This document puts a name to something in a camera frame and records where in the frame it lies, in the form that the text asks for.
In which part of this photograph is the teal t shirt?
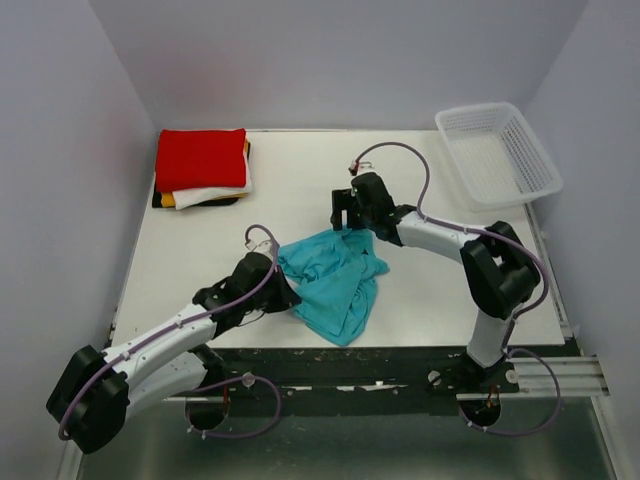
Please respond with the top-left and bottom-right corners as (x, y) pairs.
(278, 229), (389, 347)

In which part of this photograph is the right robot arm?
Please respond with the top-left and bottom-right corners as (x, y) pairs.
(331, 173), (548, 392)

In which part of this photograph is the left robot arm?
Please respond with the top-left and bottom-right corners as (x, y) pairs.
(46, 252), (301, 454)

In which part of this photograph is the white plastic mesh basket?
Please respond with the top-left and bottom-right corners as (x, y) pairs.
(435, 102), (563, 211)

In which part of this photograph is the white folded t shirt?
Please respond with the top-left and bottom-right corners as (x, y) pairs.
(171, 146), (253, 210)

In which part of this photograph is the yellow folded t shirt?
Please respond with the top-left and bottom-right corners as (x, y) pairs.
(152, 140), (253, 210)

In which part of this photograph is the black folded t shirt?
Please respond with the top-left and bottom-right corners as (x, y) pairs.
(151, 191), (243, 210)

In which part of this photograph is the red folded t shirt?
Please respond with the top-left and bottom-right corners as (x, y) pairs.
(155, 129), (247, 193)

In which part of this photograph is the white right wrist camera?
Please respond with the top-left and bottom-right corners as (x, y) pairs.
(348, 160), (375, 177)

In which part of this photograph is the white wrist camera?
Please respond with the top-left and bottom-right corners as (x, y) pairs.
(348, 160), (375, 177)
(245, 239), (279, 260)

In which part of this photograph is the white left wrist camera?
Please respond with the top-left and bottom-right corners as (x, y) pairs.
(245, 239), (279, 260)

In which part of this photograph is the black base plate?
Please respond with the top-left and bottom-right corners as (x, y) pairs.
(178, 347), (519, 423)

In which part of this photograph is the aluminium mounting rail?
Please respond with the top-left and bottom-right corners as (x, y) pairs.
(191, 343), (608, 401)

